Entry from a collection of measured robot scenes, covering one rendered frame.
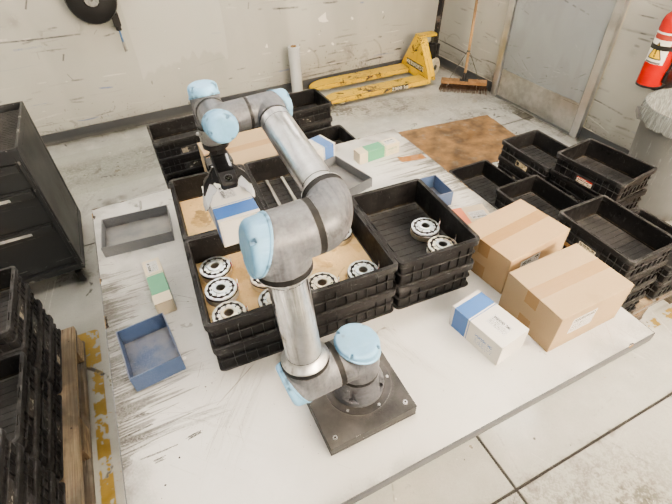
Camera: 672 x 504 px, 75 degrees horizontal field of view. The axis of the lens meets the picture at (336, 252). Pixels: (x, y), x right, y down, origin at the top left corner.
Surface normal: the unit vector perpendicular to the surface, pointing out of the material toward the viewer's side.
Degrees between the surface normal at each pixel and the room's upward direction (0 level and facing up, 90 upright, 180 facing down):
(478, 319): 0
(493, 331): 0
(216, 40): 90
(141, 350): 0
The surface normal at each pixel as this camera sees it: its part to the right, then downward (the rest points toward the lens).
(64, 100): 0.44, 0.60
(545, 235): -0.03, -0.74
